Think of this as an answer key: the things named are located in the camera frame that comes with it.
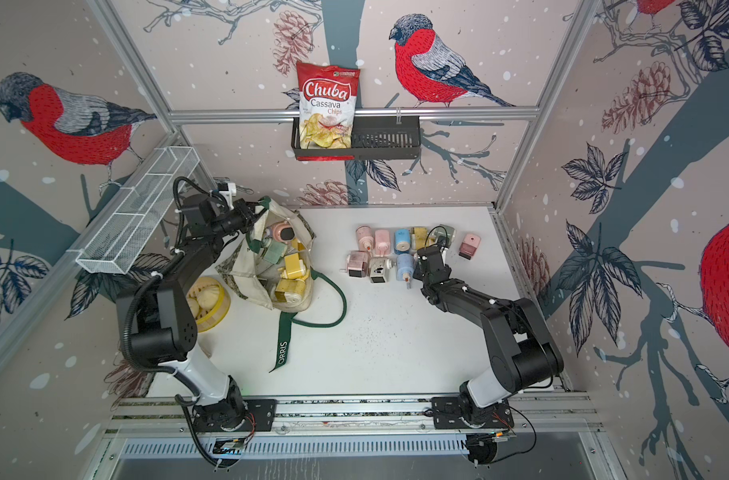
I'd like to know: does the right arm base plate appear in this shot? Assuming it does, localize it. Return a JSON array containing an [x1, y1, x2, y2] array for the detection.
[[424, 395, 514, 430]]

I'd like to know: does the pink black-faced pencil sharpener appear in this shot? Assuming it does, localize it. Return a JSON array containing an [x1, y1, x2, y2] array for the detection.
[[342, 250, 371, 278]]

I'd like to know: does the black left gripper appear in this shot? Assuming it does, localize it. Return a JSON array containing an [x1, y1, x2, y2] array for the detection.
[[210, 200, 270, 240]]

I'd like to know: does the red Chuba cassava chips bag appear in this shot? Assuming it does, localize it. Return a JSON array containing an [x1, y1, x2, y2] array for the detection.
[[292, 62, 360, 161]]

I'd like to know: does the yellow bowl with buns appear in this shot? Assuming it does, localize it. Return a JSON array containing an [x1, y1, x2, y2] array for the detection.
[[186, 276, 230, 333]]

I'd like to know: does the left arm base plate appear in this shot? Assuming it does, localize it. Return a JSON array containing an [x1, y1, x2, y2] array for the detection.
[[194, 398, 278, 433]]

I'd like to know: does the cream pencil sharpener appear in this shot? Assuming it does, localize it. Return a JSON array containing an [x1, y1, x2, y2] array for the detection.
[[369, 257, 394, 284]]

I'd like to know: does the cream green-handled tote bag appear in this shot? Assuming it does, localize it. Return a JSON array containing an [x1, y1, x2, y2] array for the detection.
[[214, 197, 348, 370]]

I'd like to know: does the pink dark-faced pencil sharpener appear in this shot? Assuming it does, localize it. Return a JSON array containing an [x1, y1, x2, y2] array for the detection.
[[270, 221, 296, 244]]

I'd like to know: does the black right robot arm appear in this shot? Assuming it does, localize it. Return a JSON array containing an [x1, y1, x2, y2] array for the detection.
[[417, 245, 565, 425]]

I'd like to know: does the pink square pencil sharpener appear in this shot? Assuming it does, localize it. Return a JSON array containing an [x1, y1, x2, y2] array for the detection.
[[459, 233, 481, 260]]

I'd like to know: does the white wire mesh shelf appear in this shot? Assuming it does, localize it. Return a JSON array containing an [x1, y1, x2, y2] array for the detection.
[[76, 146, 200, 274]]

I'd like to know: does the light blue pencil sharpener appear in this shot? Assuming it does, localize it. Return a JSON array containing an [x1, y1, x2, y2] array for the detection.
[[397, 253, 415, 289]]

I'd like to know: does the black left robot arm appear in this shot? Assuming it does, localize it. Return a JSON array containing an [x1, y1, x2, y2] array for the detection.
[[116, 176, 268, 428]]

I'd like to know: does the black wire wall basket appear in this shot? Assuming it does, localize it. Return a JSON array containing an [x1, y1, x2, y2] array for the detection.
[[290, 116, 422, 161]]

